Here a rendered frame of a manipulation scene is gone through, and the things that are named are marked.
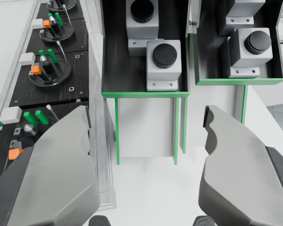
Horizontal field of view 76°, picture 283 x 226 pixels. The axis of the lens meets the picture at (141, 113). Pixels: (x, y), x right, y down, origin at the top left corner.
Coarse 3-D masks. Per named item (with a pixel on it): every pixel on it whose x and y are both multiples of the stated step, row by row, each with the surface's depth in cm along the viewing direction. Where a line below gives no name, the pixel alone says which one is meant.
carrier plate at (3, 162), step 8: (64, 104) 56; (72, 104) 56; (80, 104) 56; (88, 104) 57; (24, 112) 54; (32, 112) 54; (48, 112) 54; (56, 112) 54; (64, 112) 54; (24, 120) 53; (8, 128) 51; (0, 136) 50; (8, 136) 50; (88, 136) 50; (0, 144) 48; (8, 144) 48; (0, 152) 47; (8, 152) 47; (88, 152) 48; (0, 160) 46; (8, 160) 46; (0, 168) 45
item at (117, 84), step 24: (120, 0) 31; (168, 0) 31; (120, 24) 31; (168, 24) 30; (120, 48) 30; (120, 72) 29; (144, 72) 29; (120, 96) 28; (144, 96) 28; (168, 96) 28
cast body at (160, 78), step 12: (156, 48) 22; (168, 48) 22; (180, 48) 23; (156, 60) 22; (168, 60) 22; (180, 60) 23; (156, 72) 23; (168, 72) 23; (180, 72) 23; (156, 84) 26; (168, 84) 26
